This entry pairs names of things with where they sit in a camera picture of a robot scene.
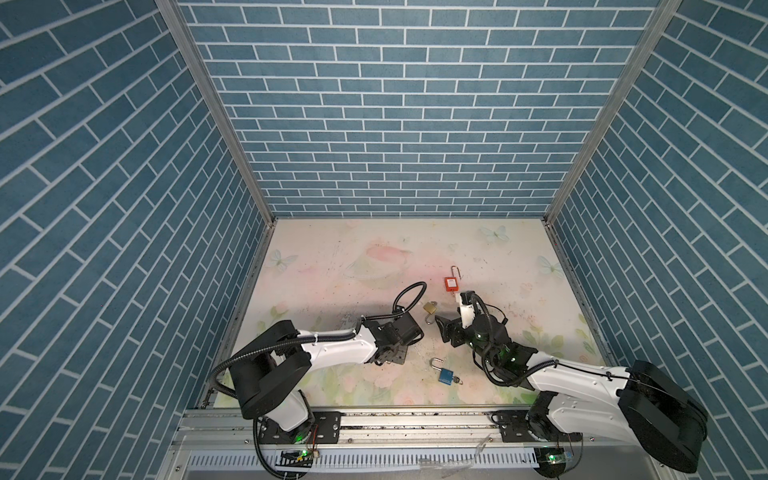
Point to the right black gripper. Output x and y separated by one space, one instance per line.
455 325

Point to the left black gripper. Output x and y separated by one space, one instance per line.
402 357

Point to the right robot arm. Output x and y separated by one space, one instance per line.
639 405

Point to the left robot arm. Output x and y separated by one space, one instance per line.
266 372

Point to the blue padlock with key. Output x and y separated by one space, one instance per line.
445 376

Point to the large brass padlock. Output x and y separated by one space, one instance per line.
430 309

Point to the red padlock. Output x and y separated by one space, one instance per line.
452 282

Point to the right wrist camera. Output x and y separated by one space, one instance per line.
465 309

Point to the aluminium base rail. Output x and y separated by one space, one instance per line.
470 442

